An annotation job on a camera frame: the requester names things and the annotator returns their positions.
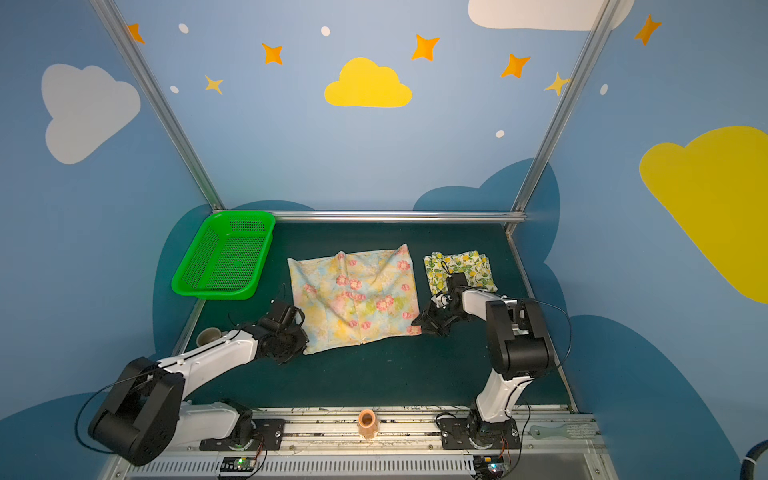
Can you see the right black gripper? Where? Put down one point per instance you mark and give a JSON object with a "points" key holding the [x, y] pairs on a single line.
{"points": [[432, 320]]}

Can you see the orange ribbed cup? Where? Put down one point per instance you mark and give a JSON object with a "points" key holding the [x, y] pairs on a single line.
{"points": [[368, 424]]}

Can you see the beige ceramic mug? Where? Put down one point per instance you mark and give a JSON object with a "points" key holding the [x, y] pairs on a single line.
{"points": [[208, 336]]}

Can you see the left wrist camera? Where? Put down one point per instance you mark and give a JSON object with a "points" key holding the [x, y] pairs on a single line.
{"points": [[282, 316]]}

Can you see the controller board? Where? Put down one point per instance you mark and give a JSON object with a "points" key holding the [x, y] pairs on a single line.
{"points": [[488, 468], [241, 467]]}

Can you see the left controller board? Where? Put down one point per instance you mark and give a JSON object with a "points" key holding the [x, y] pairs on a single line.
{"points": [[241, 467]]}

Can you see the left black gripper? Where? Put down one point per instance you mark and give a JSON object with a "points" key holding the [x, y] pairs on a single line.
{"points": [[289, 341]]}

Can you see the right controller board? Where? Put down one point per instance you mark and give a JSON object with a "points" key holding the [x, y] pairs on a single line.
{"points": [[488, 468]]}

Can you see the front aluminium rail bed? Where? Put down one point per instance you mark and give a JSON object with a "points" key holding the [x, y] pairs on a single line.
{"points": [[324, 443]]}

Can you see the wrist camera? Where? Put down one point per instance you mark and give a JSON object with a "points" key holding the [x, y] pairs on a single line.
{"points": [[453, 285], [282, 316]]}

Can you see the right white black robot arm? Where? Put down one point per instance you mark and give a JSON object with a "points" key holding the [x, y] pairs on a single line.
{"points": [[520, 347]]}

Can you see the right side frame rail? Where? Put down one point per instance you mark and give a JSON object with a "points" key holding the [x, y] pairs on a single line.
{"points": [[533, 241]]}

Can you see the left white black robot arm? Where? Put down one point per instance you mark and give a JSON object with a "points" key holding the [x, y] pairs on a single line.
{"points": [[146, 410]]}

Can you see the pink floral skirt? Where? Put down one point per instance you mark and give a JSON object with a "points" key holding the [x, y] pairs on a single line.
{"points": [[352, 299]]}

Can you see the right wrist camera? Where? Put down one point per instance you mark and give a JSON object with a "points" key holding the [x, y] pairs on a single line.
{"points": [[453, 285]]}

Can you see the lemon print skirt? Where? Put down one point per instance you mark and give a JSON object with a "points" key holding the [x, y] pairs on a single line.
{"points": [[474, 265]]}

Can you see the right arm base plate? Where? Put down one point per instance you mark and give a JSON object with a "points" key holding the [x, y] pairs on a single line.
{"points": [[472, 434]]}

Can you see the right aluminium frame post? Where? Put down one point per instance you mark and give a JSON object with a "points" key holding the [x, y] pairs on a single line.
{"points": [[583, 68]]}

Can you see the green plastic basket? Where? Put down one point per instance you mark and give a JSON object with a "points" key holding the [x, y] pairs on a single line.
{"points": [[226, 257]]}

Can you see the aluminium frame post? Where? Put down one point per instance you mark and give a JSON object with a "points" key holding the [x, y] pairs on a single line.
{"points": [[583, 68], [114, 23]]}

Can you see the rear aluminium frame rail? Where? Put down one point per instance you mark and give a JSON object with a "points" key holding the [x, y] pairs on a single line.
{"points": [[456, 217]]}

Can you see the left aluminium frame post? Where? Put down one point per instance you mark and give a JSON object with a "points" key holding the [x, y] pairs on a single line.
{"points": [[114, 23]]}

